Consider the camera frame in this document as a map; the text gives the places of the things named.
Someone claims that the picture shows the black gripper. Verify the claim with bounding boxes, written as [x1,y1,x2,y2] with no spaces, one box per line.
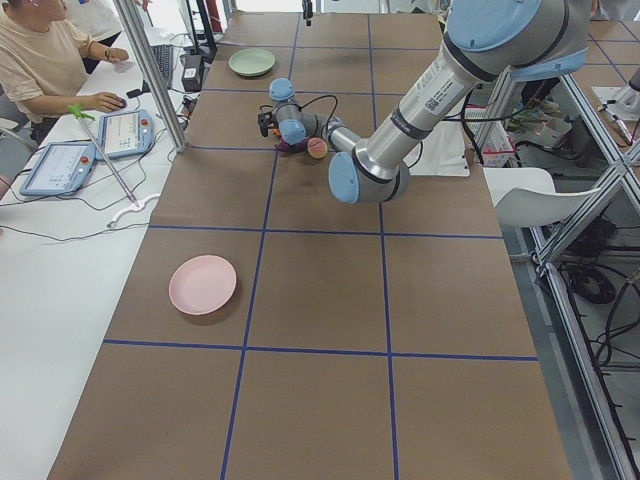
[257,105,276,137]

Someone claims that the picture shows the purple eggplant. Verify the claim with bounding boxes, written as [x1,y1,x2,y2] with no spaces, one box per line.
[275,140,308,155]

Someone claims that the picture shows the peach fruit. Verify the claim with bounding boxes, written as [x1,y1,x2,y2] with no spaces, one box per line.
[307,137,328,159]

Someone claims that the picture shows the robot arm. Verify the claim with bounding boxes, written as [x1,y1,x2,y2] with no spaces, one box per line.
[258,0,591,204]

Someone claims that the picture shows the green plate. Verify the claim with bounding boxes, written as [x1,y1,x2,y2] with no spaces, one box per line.
[228,48,276,78]

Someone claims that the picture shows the black keyboard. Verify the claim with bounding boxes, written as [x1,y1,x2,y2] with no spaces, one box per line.
[150,44,174,89]

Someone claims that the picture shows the teach pendant far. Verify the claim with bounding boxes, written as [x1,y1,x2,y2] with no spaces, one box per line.
[98,109,155,160]

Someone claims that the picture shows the teach pendant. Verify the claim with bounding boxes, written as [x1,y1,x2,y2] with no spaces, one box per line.
[98,109,155,160]
[20,142,96,196]

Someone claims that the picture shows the pink plate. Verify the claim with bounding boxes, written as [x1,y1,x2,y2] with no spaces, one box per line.
[168,255,237,315]

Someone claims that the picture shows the green topped stick tool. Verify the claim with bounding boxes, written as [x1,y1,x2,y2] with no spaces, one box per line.
[67,103,138,204]

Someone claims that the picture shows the teach pendant near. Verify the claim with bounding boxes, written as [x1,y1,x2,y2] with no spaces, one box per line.
[20,142,96,196]

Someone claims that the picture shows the person in beige shirt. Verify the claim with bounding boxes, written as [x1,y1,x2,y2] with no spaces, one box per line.
[1,1,129,124]

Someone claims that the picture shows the white chair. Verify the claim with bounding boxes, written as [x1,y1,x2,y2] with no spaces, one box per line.
[483,167,600,228]

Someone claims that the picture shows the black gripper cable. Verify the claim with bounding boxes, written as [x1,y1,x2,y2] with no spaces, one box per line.
[294,94,341,132]

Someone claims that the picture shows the aluminium frame post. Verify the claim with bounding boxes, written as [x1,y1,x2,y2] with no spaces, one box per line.
[114,0,187,153]

